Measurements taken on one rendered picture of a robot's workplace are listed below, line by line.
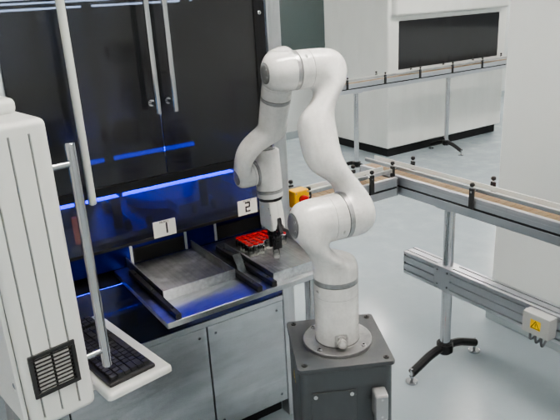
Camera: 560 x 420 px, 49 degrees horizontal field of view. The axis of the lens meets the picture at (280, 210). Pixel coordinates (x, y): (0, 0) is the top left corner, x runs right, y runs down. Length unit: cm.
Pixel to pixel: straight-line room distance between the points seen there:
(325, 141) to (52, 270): 72
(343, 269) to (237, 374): 113
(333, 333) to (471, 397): 146
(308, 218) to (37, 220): 63
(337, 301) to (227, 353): 99
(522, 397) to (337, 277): 167
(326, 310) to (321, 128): 48
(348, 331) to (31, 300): 80
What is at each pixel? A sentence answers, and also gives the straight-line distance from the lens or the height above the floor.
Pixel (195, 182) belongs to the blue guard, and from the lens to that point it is 222.
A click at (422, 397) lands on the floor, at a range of 301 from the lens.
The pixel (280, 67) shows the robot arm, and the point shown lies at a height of 160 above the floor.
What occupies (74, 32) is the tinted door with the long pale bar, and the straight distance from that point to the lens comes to 203.
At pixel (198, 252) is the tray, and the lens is 232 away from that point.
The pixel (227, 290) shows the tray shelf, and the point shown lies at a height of 88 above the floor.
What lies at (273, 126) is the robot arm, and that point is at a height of 141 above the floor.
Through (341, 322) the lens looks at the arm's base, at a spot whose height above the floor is 95.
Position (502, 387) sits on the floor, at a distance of 315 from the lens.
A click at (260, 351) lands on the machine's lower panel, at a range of 263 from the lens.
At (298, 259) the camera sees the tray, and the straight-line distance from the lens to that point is 220.
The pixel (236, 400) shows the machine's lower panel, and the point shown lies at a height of 20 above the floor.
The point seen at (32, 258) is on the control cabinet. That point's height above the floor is 124.
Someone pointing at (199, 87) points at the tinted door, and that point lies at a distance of 218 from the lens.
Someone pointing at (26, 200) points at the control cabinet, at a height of 138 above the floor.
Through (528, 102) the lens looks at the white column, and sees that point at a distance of 321.
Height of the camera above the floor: 177
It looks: 19 degrees down
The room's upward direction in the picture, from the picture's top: 3 degrees counter-clockwise
